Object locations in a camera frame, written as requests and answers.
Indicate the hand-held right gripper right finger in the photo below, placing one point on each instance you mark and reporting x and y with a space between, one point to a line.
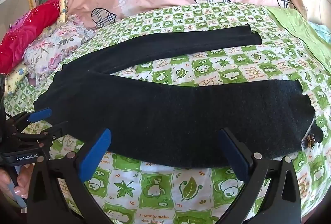
232 151

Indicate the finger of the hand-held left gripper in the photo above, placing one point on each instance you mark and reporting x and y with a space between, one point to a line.
51 132
40 114

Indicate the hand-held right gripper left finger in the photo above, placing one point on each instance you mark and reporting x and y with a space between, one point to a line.
99 147

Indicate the black pants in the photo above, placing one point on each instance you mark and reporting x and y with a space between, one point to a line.
168 115

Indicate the person's left hand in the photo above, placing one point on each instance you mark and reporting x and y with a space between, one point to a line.
23 175

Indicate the floral pastel pillow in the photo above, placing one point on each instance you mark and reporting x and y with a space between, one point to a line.
15 79

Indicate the green checked bed sheet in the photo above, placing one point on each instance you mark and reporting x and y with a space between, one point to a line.
155 187

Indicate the red embroidered cloth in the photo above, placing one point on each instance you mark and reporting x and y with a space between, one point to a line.
25 27

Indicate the plain green cloth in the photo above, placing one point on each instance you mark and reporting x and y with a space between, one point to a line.
305 30

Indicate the light blue cloth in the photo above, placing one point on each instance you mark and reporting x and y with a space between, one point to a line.
323 30

